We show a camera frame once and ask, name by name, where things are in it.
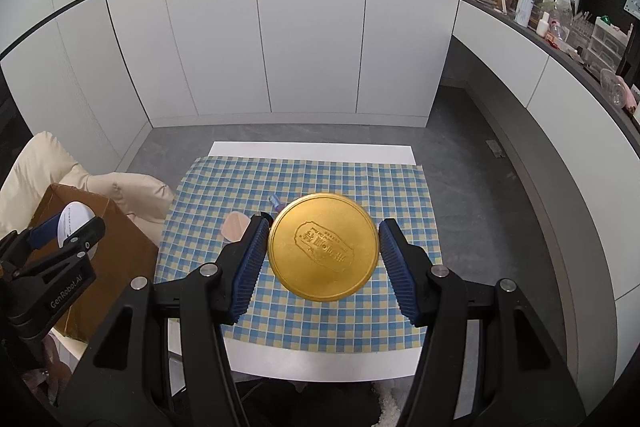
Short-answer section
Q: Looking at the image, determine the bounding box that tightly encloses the pink figurine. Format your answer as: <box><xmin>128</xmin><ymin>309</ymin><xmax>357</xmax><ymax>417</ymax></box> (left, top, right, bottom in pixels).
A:
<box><xmin>616</xmin><ymin>77</ymin><xmax>640</xmax><ymax>108</ymax></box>

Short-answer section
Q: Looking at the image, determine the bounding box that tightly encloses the brown cardboard box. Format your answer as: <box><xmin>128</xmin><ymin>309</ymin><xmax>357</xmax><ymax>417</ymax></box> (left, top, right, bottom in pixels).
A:
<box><xmin>25</xmin><ymin>183</ymin><xmax>161</xmax><ymax>343</ymax></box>

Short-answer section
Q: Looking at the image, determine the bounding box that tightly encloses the person's left hand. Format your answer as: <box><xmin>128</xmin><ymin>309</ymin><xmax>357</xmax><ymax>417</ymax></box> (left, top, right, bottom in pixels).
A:
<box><xmin>25</xmin><ymin>342</ymin><xmax>76</xmax><ymax>403</ymax></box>

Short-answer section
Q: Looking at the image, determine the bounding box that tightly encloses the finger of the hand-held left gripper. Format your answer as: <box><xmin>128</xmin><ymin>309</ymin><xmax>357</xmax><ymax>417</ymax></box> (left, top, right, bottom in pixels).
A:
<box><xmin>0</xmin><ymin>216</ymin><xmax>63</xmax><ymax>263</ymax></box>
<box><xmin>0</xmin><ymin>217</ymin><xmax>106</xmax><ymax>280</ymax></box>

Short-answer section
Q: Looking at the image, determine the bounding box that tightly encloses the plastic drawer organizer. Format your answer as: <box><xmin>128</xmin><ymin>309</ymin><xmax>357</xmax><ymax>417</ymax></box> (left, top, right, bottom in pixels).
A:
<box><xmin>590</xmin><ymin>19</ymin><xmax>628</xmax><ymax>62</ymax></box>

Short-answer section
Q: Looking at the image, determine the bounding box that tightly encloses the clear glass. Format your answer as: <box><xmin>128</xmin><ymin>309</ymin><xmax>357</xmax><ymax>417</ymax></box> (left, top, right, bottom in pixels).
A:
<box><xmin>600</xmin><ymin>69</ymin><xmax>626</xmax><ymax>104</ymax></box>

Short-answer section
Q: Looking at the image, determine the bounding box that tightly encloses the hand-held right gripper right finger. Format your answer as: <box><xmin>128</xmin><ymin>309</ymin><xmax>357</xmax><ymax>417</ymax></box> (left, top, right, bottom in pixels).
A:
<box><xmin>378</xmin><ymin>219</ymin><xmax>586</xmax><ymax>427</ymax></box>

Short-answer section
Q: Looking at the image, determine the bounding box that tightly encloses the beige makeup puff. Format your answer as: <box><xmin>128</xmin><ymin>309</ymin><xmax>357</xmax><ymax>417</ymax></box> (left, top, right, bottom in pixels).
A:
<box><xmin>222</xmin><ymin>212</ymin><xmax>251</xmax><ymax>244</ymax></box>

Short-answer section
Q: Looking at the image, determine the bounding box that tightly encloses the gold lid tin can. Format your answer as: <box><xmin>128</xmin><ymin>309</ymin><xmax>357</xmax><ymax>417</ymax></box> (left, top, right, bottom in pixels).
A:
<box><xmin>267</xmin><ymin>193</ymin><xmax>379</xmax><ymax>303</ymax></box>

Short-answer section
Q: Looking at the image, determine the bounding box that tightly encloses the row of white cabinet doors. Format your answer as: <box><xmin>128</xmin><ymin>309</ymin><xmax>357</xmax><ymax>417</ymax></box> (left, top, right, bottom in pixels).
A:
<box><xmin>0</xmin><ymin>0</ymin><xmax>473</xmax><ymax>168</ymax></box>

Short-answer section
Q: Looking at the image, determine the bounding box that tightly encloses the cream padded chair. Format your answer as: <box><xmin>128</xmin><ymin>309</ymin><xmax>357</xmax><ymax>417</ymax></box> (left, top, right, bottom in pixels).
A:
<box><xmin>0</xmin><ymin>131</ymin><xmax>176</xmax><ymax>253</ymax></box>

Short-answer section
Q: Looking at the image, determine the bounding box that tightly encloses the blue yellow checkered tablecloth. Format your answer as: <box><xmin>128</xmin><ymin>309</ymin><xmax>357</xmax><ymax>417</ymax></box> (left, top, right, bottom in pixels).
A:
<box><xmin>152</xmin><ymin>155</ymin><xmax>443</xmax><ymax>353</ymax></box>

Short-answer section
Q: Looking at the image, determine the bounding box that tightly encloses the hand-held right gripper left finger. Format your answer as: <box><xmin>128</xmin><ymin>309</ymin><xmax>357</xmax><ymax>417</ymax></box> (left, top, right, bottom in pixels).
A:
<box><xmin>52</xmin><ymin>214</ymin><xmax>273</xmax><ymax>427</ymax></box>

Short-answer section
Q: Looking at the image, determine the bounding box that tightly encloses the dark grey counter ledge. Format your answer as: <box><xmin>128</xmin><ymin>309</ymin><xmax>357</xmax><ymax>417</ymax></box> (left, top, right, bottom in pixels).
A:
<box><xmin>460</xmin><ymin>0</ymin><xmax>640</xmax><ymax>130</ymax></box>

